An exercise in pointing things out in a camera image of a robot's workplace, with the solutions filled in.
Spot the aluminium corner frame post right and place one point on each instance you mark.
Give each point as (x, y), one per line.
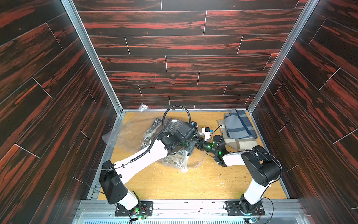
(293, 35)

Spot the dark blue grey plaid scarf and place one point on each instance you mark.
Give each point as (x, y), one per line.
(238, 125)

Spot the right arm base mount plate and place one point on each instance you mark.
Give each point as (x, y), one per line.
(237, 207)

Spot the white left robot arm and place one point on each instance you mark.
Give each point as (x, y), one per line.
(114, 176)

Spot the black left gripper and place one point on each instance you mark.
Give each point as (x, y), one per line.
(192, 141)

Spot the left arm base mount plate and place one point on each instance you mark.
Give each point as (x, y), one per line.
(144, 210)

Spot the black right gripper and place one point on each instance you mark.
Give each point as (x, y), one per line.
(199, 143)

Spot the black white herringbone scarf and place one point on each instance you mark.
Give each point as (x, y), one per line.
(172, 125)

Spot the aluminium corner frame post left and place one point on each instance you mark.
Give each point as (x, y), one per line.
(85, 39)

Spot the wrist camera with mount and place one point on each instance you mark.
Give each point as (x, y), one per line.
(207, 133)
(194, 124)

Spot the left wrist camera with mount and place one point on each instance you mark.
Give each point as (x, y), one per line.
(194, 124)

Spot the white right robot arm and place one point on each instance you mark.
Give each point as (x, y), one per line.
(263, 167)

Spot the aluminium corner frame post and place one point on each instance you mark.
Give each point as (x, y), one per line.
(85, 39)
(293, 35)

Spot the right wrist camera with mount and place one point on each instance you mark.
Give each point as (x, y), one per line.
(207, 133)

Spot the clear plastic vacuum bag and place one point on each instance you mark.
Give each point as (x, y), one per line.
(129, 136)

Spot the beige striped scarf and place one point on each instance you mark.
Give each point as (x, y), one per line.
(237, 144)

